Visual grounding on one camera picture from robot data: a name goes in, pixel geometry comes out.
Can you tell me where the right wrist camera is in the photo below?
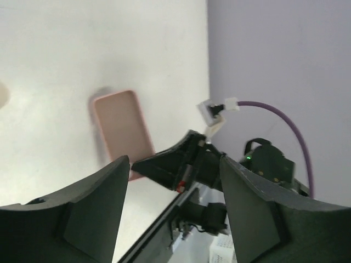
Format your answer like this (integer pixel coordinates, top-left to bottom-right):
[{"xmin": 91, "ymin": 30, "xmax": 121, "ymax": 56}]
[{"xmin": 197, "ymin": 100, "xmax": 226, "ymax": 140}]

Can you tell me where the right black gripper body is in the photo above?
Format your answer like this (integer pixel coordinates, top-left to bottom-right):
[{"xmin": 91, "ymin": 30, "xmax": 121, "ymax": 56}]
[{"xmin": 172, "ymin": 130, "xmax": 222, "ymax": 192}]

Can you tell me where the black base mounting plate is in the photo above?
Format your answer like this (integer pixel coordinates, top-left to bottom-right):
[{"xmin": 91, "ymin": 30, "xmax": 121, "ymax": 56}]
[{"xmin": 112, "ymin": 183, "xmax": 236, "ymax": 263}]

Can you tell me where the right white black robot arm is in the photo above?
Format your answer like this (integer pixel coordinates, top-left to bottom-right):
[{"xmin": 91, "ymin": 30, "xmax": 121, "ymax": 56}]
[{"xmin": 131, "ymin": 130, "xmax": 309, "ymax": 196}]

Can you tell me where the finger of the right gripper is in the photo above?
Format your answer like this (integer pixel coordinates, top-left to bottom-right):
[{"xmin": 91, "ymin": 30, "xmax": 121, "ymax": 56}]
[
  {"xmin": 132, "ymin": 131, "xmax": 192, "ymax": 171},
  {"xmin": 132, "ymin": 164, "xmax": 180, "ymax": 191}
]

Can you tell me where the right white cable duct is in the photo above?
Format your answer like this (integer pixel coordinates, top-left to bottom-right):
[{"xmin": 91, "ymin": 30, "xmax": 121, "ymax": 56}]
[{"xmin": 209, "ymin": 234, "xmax": 237, "ymax": 263}]

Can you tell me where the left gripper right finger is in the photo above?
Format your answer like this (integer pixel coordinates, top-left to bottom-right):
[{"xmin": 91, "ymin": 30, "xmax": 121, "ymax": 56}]
[{"xmin": 220, "ymin": 157, "xmax": 350, "ymax": 262}]

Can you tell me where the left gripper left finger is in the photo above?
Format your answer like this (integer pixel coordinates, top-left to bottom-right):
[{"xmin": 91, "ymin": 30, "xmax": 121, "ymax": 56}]
[{"xmin": 1, "ymin": 156, "xmax": 130, "ymax": 262}]

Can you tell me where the beige phone with case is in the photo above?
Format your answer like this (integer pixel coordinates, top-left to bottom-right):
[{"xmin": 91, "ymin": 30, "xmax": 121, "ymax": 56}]
[{"xmin": 0, "ymin": 82, "xmax": 10, "ymax": 108}]

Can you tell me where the pink phone case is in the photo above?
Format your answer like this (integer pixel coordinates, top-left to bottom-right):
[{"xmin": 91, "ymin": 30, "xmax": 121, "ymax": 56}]
[{"xmin": 92, "ymin": 90, "xmax": 155, "ymax": 164}]

